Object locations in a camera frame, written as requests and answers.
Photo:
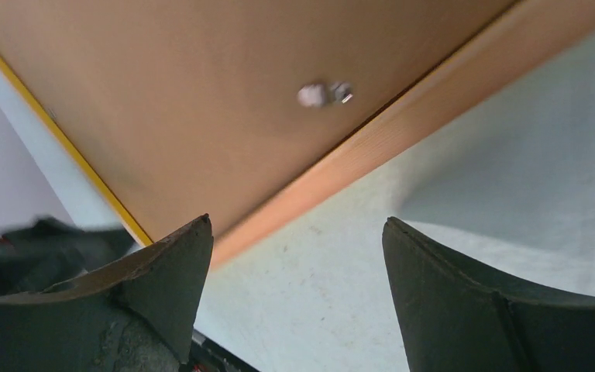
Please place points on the brown cardboard backing board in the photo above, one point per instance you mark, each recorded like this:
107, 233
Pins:
185, 108

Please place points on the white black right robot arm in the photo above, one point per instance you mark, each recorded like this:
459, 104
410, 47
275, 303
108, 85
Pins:
77, 300

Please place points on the right side metal clip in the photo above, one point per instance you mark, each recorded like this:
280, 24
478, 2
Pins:
321, 94

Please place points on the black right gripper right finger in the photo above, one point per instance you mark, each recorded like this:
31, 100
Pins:
456, 313

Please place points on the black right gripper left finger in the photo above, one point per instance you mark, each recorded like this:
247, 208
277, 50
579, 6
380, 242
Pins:
75, 300

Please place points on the orange wooden picture frame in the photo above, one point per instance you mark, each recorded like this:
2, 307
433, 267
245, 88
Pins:
510, 45

